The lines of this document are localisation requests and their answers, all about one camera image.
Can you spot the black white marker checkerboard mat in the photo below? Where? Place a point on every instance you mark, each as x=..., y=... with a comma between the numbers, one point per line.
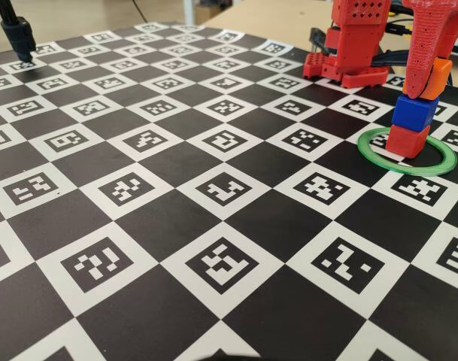
x=157, y=225

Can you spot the black table clamp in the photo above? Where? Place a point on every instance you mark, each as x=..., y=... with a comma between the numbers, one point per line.
x=317, y=39
x=388, y=58

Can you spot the cardboard box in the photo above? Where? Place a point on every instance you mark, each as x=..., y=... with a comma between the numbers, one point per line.
x=209, y=11

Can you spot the white table leg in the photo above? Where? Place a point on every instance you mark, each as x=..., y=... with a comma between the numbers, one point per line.
x=189, y=11

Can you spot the blue cube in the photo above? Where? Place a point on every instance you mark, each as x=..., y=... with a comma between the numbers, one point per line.
x=414, y=113

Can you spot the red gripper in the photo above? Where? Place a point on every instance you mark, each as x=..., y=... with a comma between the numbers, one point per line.
x=423, y=45

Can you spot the orange cube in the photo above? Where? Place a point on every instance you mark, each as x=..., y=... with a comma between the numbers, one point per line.
x=437, y=79

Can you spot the red cube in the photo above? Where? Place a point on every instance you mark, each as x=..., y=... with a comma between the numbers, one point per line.
x=405, y=141

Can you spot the black tripod leg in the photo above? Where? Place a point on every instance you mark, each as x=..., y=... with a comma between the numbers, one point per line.
x=20, y=37

